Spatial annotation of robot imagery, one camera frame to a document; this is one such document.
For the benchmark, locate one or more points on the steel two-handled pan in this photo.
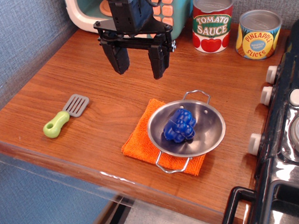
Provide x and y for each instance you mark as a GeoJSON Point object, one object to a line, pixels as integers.
{"type": "Point", "coordinates": [210, 128]}

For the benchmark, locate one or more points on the black oven door handle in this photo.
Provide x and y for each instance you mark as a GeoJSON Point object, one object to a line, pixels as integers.
{"type": "Point", "coordinates": [237, 194]}

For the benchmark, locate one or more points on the green handled grey spatula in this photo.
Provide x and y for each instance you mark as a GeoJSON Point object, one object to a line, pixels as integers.
{"type": "Point", "coordinates": [74, 107]}

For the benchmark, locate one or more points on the white stove knob front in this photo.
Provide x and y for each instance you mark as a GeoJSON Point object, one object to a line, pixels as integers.
{"type": "Point", "coordinates": [254, 143]}

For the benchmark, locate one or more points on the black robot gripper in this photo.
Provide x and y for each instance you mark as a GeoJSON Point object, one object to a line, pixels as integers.
{"type": "Point", "coordinates": [135, 17]}

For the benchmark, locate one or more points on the teal toy microwave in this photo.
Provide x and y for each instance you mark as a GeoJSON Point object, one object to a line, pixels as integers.
{"type": "Point", "coordinates": [84, 13]}

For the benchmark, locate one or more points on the orange microfibre cloth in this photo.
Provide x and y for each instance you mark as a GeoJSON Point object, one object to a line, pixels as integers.
{"type": "Point", "coordinates": [140, 147]}

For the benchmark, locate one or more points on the white stove knob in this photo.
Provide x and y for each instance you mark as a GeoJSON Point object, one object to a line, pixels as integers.
{"type": "Point", "coordinates": [271, 74]}
{"type": "Point", "coordinates": [266, 95]}
{"type": "Point", "coordinates": [254, 143]}

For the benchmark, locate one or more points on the tomato sauce can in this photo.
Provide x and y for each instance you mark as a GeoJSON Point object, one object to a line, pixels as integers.
{"type": "Point", "coordinates": [211, 23]}

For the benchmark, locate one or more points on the blue toy bell pepper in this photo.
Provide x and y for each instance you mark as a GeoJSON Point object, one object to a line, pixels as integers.
{"type": "Point", "coordinates": [180, 127]}

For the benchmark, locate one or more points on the white stove knob rear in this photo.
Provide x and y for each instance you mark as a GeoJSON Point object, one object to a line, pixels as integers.
{"type": "Point", "coordinates": [271, 74]}

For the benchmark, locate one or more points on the black toy stove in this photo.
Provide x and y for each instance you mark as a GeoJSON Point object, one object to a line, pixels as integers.
{"type": "Point", "coordinates": [277, 171]}

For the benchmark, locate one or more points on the pineapple slices can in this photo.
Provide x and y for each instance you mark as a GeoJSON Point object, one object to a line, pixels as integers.
{"type": "Point", "coordinates": [258, 34]}

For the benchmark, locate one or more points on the white stove knob middle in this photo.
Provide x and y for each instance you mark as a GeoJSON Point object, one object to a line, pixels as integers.
{"type": "Point", "coordinates": [266, 95]}

